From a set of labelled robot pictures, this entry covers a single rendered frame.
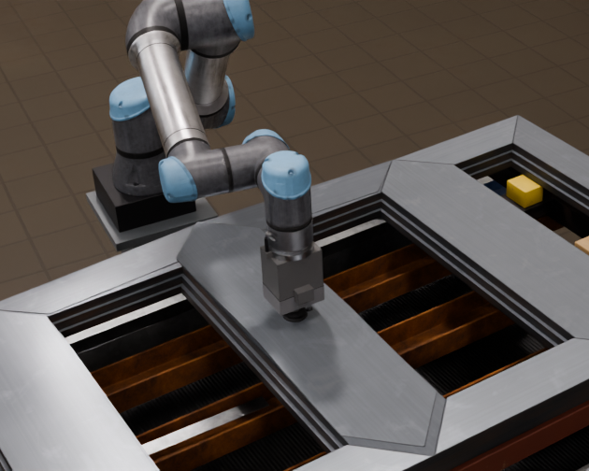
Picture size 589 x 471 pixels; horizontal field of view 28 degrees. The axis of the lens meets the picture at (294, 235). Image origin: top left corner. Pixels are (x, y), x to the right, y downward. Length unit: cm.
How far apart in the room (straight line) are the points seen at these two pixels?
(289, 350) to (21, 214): 225
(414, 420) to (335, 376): 16
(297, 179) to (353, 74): 296
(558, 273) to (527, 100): 248
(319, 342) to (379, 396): 16
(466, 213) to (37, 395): 89
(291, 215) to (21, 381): 52
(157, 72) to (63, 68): 300
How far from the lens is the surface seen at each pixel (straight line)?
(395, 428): 181
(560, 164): 246
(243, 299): 206
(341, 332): 197
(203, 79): 240
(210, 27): 218
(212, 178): 190
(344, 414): 183
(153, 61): 208
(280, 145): 193
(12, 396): 195
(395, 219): 232
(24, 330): 208
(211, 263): 217
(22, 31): 547
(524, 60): 489
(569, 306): 206
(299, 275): 193
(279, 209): 185
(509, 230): 224
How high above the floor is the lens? 210
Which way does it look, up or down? 34 degrees down
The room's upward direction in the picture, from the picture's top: 4 degrees counter-clockwise
